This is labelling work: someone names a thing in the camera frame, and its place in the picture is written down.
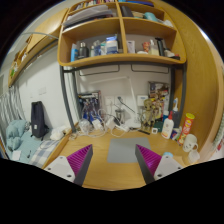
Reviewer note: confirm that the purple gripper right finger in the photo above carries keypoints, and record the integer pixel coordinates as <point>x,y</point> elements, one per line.
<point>154,166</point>

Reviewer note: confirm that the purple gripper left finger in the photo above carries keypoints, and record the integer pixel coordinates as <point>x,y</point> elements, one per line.
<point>73,167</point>

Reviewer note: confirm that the grey mouse pad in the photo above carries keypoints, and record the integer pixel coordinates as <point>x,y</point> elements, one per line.
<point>123,150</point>

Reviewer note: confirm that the plaid bed blanket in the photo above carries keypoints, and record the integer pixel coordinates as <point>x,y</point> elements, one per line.
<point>43,152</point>

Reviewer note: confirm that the clear plastic cup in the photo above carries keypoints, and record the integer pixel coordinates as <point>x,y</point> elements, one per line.
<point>193,156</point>

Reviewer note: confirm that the white mug with face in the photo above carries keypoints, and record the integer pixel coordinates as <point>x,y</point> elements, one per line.
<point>190,143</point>

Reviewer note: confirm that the white lotion bottle red cap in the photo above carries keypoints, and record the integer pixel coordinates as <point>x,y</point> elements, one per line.
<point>168,126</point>

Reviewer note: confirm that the white desk lamp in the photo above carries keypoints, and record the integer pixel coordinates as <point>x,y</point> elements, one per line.
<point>118,94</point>

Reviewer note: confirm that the Groot figurine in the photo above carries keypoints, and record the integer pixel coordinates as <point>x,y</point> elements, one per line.
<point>148,116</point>

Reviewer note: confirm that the yellow red chips can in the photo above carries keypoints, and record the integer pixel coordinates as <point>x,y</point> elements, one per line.
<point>189,118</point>

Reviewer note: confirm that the black backpack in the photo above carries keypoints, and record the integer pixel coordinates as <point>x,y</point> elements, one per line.
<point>39,128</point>

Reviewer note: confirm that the white power strip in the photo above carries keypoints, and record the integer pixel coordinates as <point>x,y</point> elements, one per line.
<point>111,125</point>

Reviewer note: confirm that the blue robot model figure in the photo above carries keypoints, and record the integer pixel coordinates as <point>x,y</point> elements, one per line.
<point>90,103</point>

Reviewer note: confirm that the teal pillow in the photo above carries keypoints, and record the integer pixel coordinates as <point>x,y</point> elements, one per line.
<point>14,132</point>

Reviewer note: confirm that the black bottle on shelf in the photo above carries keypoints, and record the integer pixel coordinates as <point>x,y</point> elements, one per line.
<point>83,51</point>

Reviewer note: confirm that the white blue box on shelf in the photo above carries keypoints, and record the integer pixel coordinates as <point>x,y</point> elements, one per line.
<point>111,45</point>

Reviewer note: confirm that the wooden shelf unit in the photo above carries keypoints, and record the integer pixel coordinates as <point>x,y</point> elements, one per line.
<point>144,31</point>

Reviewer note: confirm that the stack of papers on shelf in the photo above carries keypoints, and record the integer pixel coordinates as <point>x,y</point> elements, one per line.
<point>86,14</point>

